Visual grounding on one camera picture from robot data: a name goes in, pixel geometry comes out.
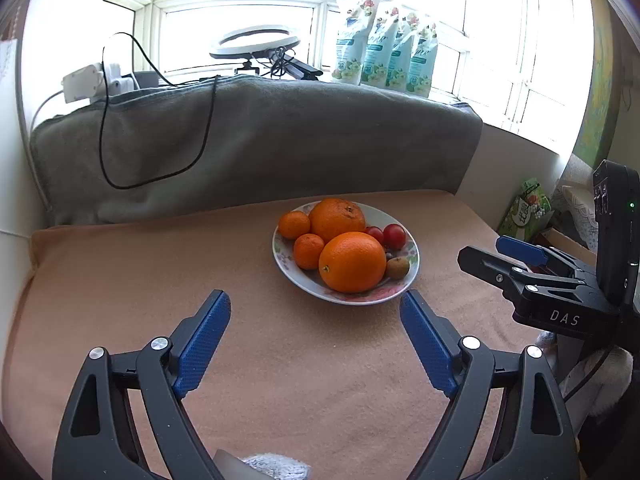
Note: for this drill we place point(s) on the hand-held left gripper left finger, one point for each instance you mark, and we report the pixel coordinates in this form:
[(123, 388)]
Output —
[(200, 350)]

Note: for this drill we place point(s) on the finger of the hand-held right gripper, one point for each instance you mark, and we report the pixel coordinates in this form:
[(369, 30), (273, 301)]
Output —
[(517, 249), (480, 260)]

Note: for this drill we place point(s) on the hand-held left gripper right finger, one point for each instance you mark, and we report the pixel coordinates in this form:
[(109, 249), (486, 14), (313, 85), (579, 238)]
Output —
[(427, 347)]

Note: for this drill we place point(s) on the brown kiwi back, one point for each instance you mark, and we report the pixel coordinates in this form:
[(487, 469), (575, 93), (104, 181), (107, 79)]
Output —
[(397, 268)]

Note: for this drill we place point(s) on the large cherry tomato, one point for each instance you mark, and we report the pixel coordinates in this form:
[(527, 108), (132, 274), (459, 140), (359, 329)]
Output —
[(395, 236)]

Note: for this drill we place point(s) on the small cherry tomato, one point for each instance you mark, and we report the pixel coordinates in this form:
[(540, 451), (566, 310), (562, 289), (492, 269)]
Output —
[(375, 234)]

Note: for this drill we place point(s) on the smooth large orange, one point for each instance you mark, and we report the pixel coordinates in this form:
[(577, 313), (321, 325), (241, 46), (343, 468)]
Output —
[(351, 262)]

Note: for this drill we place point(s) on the floral white plate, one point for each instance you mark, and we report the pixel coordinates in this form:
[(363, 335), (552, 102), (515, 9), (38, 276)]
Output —
[(300, 277)]

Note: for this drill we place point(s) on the tangerine with stem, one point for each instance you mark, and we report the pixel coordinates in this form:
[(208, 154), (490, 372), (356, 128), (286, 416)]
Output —
[(307, 252)]

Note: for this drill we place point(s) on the rough-skinned large orange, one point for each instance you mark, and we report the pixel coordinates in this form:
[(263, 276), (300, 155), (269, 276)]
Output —
[(337, 217)]

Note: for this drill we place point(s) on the small tangerine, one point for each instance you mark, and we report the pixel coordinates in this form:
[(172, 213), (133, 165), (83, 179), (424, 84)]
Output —
[(293, 225)]

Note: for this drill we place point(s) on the person's right forearm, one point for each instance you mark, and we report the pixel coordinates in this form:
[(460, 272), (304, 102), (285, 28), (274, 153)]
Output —
[(600, 380)]

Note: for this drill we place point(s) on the green snack packet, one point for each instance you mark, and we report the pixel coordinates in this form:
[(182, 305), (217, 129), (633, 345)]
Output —
[(530, 210)]

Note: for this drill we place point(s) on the cardboard box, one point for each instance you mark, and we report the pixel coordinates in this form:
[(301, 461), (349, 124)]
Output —
[(565, 242)]

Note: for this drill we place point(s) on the white lace cloth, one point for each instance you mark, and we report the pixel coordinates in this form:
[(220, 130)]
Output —
[(575, 200)]

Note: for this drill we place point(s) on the peach blanket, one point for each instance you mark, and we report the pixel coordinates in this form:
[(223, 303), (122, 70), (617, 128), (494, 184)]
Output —
[(310, 360)]

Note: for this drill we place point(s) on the floral refill pouch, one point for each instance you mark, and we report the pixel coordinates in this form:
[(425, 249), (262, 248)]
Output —
[(401, 57), (422, 62), (350, 45), (380, 47)]

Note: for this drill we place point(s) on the grey blanket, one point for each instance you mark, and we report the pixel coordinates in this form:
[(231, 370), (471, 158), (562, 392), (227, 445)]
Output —
[(300, 140)]

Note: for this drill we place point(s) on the white side panel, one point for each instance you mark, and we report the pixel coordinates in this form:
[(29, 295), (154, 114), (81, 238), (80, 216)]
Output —
[(15, 185)]

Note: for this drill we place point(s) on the black tripod stand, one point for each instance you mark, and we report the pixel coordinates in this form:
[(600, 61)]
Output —
[(297, 66)]

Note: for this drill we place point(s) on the white plastic device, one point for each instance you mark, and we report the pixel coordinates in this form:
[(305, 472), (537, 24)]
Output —
[(119, 80)]

